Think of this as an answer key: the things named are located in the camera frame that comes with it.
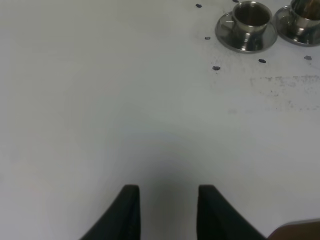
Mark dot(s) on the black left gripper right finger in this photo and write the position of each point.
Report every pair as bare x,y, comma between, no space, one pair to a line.
218,220

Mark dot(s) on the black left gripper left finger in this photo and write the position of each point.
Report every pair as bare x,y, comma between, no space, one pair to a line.
122,220

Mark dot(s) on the left steel saucer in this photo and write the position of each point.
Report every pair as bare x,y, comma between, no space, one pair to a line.
230,35

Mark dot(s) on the steel saucer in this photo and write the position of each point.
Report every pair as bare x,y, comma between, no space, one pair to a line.
281,21
230,35

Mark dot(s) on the left steel teacup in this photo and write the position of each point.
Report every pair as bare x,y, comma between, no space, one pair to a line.
251,16

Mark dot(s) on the steel teacup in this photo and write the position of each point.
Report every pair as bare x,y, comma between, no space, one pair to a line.
304,15
251,16

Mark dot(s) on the right steel saucer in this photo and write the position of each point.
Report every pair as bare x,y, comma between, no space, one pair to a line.
281,21

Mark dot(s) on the right steel teacup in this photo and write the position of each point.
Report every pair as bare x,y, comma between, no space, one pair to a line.
304,15

